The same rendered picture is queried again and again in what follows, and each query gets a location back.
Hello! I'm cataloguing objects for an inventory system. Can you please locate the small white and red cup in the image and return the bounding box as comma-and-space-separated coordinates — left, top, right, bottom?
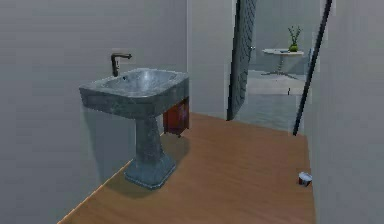
297, 171, 314, 187

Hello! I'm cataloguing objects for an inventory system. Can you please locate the red-brown wooden cabinet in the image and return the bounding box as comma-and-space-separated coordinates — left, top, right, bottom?
162, 97, 190, 138

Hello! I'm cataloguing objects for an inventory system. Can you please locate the dark grey room door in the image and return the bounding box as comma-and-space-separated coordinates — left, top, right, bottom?
226, 0, 258, 122

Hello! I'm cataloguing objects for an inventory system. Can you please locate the green houseplant in green pot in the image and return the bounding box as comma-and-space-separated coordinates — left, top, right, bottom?
287, 25, 302, 53

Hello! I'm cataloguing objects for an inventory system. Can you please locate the grey stone pedestal sink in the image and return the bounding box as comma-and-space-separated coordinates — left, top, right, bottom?
78, 67, 190, 190

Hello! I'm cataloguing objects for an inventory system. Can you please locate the black sink faucet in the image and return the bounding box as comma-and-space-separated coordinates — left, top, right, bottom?
110, 52, 133, 78

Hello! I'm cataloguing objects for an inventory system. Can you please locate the white round pedestal table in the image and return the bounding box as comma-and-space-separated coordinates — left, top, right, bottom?
260, 48, 305, 80

